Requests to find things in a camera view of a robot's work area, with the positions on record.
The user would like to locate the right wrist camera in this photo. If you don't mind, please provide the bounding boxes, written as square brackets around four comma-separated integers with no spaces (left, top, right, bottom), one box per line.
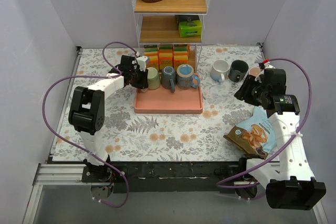
[256,59,275,82]

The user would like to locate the aluminium frame rail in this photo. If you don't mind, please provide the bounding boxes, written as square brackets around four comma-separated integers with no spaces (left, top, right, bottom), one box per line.
[33,164,91,185]

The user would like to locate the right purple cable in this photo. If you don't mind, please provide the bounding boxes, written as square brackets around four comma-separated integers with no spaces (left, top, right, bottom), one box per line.
[216,57,312,200]

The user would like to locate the blue-grey mug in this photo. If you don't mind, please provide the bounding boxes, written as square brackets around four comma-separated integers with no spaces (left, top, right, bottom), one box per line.
[161,66,176,93]

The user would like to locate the green mug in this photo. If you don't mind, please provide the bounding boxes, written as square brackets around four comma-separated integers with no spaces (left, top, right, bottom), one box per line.
[147,67,161,90]

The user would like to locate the dark tissue pack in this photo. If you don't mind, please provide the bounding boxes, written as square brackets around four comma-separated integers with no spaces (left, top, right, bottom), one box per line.
[176,15,199,24]

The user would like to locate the floral table mat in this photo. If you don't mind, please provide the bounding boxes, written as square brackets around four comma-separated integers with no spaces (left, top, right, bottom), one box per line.
[51,45,295,162]

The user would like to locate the chips bag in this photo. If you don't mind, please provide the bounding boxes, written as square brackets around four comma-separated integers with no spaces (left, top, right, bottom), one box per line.
[224,107,277,159]

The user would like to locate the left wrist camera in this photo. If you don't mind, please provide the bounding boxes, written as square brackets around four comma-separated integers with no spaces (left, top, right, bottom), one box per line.
[135,52,149,72]

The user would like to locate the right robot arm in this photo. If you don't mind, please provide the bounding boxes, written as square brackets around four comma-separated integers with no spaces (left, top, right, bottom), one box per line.
[235,67,326,210]

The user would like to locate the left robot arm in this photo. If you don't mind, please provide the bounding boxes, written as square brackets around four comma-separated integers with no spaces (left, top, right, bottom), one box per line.
[68,55,149,182]

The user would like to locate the white wire shelf rack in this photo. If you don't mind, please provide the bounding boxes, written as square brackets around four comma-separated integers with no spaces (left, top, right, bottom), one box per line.
[131,0,211,70]

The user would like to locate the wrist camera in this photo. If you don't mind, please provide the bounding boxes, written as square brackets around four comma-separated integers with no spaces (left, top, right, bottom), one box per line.
[135,52,149,72]
[256,59,275,82]

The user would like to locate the blue floral mug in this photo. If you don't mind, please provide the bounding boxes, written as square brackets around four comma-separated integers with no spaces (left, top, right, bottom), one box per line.
[176,64,201,90]

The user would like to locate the white blue mug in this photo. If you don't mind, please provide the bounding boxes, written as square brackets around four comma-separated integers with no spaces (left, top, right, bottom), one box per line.
[211,59,230,83]

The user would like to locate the pink mug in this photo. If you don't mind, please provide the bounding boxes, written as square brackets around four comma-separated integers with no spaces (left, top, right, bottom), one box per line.
[248,67,262,78]

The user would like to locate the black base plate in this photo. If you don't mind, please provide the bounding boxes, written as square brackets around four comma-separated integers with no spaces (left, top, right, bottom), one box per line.
[81,161,270,195]

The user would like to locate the dark grey mug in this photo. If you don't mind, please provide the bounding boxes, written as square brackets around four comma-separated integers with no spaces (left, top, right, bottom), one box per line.
[228,60,249,82]

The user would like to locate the green tissue pack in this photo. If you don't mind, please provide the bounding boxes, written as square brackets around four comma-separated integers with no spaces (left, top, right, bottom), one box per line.
[178,20,202,38]

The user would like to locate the pink tray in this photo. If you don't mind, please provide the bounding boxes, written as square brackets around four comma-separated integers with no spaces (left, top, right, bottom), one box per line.
[134,86,203,114]

